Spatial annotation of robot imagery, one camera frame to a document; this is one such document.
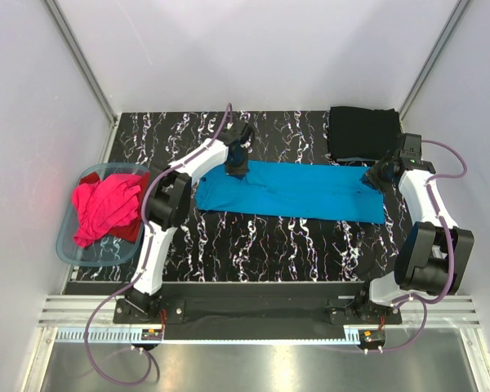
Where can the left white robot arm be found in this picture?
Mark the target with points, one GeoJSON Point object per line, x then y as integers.
{"type": "Point", "coordinates": [166, 206]}

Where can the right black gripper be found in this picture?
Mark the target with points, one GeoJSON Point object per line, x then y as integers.
{"type": "Point", "coordinates": [376, 176]}

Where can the folded black t shirt stack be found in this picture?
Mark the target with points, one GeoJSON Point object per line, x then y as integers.
{"type": "Point", "coordinates": [361, 134]}

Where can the aluminium rail frame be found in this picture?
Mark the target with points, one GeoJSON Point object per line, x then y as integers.
{"type": "Point", "coordinates": [79, 319]}

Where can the clear blue plastic basket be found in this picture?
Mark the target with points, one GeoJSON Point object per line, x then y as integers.
{"type": "Point", "coordinates": [109, 250]}

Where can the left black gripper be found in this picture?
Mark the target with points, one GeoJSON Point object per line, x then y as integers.
{"type": "Point", "coordinates": [237, 164]}

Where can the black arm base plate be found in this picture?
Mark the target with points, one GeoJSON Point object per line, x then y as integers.
{"type": "Point", "coordinates": [253, 312]}

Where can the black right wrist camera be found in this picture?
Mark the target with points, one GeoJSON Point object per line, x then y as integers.
{"type": "Point", "coordinates": [409, 147]}

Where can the blue t shirt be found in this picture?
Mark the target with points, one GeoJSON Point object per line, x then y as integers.
{"type": "Point", "coordinates": [324, 192]}

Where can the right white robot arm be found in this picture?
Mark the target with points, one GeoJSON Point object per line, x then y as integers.
{"type": "Point", "coordinates": [433, 258]}

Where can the pink t shirt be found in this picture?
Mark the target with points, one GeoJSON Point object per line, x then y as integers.
{"type": "Point", "coordinates": [104, 204]}

